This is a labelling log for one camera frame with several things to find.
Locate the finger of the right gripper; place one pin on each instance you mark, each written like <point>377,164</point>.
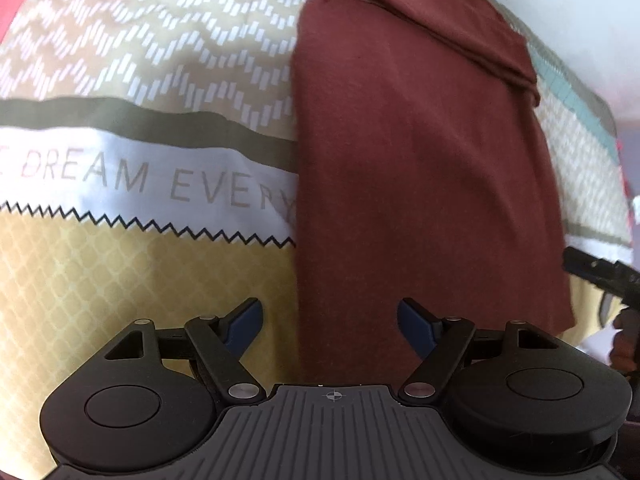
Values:
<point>614,278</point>

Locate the person's right hand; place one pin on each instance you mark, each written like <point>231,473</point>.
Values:
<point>625,341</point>

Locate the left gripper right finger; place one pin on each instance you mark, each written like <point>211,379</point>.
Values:
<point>516,396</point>

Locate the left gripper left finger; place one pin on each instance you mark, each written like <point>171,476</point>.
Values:
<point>151,396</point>

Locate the maroon red knit sweater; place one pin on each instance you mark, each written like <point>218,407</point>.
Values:
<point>423,173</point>

